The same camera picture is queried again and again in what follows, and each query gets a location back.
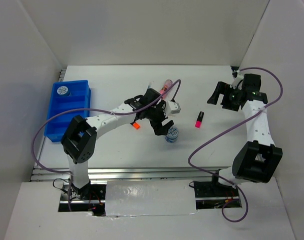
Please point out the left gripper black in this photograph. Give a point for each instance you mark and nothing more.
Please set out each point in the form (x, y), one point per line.
(159, 129)

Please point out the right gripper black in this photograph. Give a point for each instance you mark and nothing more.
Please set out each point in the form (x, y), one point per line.
(221, 88)

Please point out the blue white round jar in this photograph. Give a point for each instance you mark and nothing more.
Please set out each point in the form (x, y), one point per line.
(172, 134)
(63, 91)

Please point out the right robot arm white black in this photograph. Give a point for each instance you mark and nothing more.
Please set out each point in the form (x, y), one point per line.
(258, 159)

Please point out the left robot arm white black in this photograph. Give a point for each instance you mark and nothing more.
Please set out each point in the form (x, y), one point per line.
(80, 138)

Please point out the orange black highlighter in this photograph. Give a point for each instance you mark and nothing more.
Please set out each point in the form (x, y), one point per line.
(136, 125)

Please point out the pink black highlighter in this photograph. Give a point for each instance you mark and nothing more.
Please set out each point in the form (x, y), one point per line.
(199, 119)

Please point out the pink eraser tube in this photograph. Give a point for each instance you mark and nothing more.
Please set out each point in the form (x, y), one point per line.
(166, 85)

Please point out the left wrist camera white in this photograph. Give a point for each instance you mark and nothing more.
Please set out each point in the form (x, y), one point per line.
(172, 108)

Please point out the aluminium rail frame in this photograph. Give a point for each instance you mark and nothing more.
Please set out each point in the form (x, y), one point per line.
(128, 153)

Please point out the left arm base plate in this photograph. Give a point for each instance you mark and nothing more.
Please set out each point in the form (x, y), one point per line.
(93, 202)

